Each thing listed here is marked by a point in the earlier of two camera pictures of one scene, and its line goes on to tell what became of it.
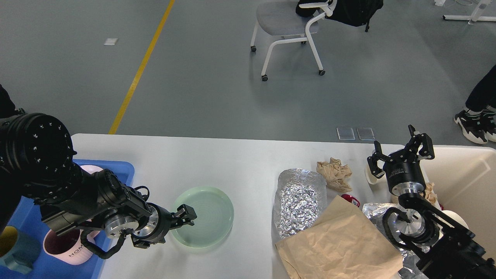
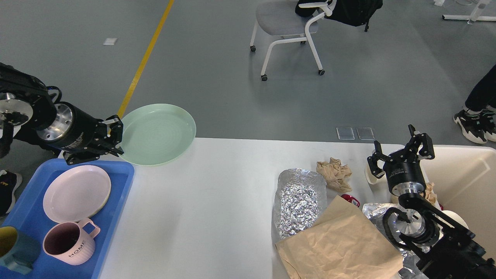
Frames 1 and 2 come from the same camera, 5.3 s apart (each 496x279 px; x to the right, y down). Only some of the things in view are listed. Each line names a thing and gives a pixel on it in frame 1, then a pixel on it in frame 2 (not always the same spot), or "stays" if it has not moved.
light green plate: x=214 y=212 to x=155 y=134
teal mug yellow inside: x=19 y=252 stays
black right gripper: x=404 y=175 stays
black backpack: x=358 y=12 stays
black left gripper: x=154 y=228 to x=74 y=129
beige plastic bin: x=464 y=178 stays
